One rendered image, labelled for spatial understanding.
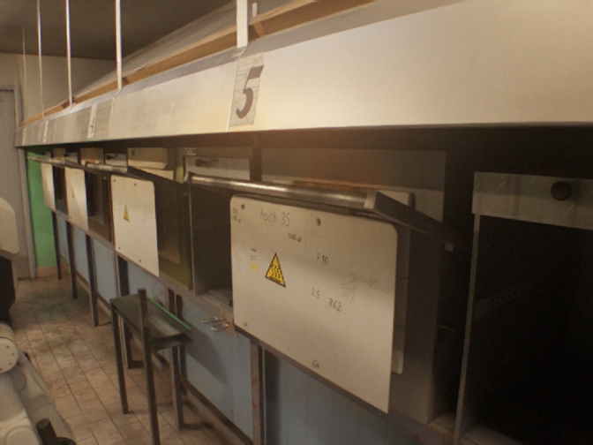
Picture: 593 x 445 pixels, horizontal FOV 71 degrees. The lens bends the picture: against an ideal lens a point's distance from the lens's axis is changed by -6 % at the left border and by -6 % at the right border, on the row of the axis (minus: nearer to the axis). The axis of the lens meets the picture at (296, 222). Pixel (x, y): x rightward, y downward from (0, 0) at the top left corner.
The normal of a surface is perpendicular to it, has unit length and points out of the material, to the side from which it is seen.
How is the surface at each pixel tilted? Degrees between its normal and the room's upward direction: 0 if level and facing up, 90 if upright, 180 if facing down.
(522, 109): 80
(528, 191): 90
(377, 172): 90
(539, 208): 90
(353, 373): 90
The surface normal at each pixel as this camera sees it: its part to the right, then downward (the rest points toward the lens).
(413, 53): -0.77, -0.07
